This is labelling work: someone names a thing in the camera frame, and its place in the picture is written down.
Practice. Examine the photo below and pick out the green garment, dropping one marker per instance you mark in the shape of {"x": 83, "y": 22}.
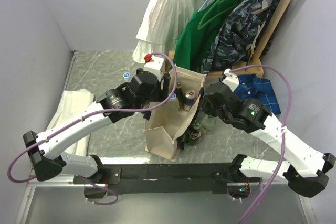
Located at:
{"x": 194, "y": 44}

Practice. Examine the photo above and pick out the beige canvas tote bag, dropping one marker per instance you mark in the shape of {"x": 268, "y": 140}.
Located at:
{"x": 169, "y": 122}

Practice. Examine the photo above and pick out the clear water bottle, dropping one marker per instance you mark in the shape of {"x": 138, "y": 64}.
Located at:
{"x": 127, "y": 77}
{"x": 172, "y": 103}

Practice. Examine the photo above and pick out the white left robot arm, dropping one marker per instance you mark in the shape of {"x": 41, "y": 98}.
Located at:
{"x": 49, "y": 157}

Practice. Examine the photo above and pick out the folded white cloth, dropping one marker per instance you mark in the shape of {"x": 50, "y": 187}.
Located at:
{"x": 71, "y": 104}

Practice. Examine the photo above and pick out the red bull can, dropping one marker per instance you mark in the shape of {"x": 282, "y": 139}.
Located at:
{"x": 189, "y": 97}

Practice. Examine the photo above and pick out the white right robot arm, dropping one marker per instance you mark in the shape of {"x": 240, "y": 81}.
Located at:
{"x": 303, "y": 168}

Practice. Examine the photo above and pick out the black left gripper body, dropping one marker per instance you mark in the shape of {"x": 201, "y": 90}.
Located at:
{"x": 158, "y": 95}

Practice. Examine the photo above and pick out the green gold-capped glass bottle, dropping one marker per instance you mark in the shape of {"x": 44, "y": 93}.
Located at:
{"x": 179, "y": 94}

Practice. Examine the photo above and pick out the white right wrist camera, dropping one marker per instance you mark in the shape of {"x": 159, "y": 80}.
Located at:
{"x": 230, "y": 79}

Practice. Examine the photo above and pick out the dark patterned garment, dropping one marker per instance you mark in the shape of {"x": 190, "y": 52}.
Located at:
{"x": 239, "y": 35}

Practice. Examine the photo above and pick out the green beer bottle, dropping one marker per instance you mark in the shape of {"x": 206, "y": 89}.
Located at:
{"x": 193, "y": 135}

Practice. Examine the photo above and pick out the blue plaid shirt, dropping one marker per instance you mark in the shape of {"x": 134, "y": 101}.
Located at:
{"x": 251, "y": 86}

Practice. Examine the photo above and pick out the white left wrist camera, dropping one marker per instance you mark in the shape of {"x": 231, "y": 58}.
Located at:
{"x": 154, "y": 65}

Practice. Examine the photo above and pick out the green hanger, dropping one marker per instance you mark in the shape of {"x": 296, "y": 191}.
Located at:
{"x": 218, "y": 8}

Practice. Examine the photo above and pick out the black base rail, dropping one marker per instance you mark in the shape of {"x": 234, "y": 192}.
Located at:
{"x": 171, "y": 178}

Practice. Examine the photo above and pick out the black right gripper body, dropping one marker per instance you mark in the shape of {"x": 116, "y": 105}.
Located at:
{"x": 206, "y": 106}

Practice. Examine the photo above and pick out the wooden clothes rack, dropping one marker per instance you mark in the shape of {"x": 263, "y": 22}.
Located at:
{"x": 266, "y": 39}

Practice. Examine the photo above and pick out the white pleated skirt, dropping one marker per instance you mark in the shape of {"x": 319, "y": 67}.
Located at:
{"x": 162, "y": 25}

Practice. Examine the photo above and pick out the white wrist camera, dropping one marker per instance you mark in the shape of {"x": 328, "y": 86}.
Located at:
{"x": 154, "y": 65}
{"x": 230, "y": 79}

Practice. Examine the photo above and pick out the clear Chang soda bottle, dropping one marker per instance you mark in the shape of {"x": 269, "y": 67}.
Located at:
{"x": 207, "y": 124}

